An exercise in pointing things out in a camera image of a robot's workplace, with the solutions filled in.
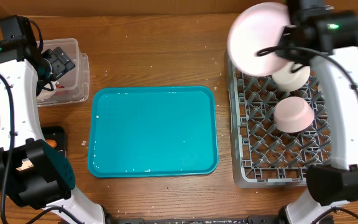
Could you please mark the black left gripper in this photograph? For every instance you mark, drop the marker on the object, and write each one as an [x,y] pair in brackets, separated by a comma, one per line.
[61,62]

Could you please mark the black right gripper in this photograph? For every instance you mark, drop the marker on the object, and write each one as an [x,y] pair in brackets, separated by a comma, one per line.
[283,49]

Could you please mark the white napkin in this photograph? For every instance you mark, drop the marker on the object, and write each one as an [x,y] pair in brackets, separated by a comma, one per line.
[44,95]

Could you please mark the large white plate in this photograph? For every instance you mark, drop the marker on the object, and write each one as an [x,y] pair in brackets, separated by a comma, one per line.
[257,28]

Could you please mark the orange carrot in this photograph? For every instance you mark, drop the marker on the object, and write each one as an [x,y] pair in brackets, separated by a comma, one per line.
[51,142]

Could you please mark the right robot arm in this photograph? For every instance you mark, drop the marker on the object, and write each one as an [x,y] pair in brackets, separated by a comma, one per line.
[327,41]

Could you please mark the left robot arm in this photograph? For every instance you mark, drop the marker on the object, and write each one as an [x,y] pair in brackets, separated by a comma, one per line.
[32,172]

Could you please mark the grey dishwasher rack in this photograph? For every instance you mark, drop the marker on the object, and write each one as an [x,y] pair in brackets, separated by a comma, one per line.
[262,155]

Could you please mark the clear plastic bin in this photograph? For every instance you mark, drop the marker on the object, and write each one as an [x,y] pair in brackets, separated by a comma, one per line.
[77,81]

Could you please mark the teal plastic tray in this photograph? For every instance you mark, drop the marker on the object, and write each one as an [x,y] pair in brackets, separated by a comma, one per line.
[153,132]

